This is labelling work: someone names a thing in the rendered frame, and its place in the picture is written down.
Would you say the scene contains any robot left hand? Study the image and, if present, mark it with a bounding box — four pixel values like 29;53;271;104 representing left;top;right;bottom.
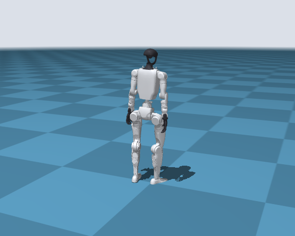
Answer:
126;108;132;125

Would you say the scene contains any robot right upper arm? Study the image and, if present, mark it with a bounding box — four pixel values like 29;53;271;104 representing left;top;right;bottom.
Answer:
157;71;168;99

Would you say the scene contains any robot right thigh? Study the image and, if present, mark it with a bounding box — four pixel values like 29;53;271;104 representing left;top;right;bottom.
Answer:
151;112;166;154

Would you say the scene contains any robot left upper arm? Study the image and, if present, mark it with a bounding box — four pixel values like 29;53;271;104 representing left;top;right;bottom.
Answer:
130;69;139;95

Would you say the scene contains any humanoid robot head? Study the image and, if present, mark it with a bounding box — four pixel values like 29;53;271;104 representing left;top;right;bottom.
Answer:
143;49;158;70

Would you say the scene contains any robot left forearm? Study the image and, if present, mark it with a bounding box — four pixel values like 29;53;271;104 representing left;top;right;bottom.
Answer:
128;93;136;112

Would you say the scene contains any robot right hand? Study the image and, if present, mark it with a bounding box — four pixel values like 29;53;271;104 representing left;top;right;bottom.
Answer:
161;114;168;133

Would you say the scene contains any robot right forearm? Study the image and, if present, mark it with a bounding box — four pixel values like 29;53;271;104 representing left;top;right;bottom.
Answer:
161;92;168;118

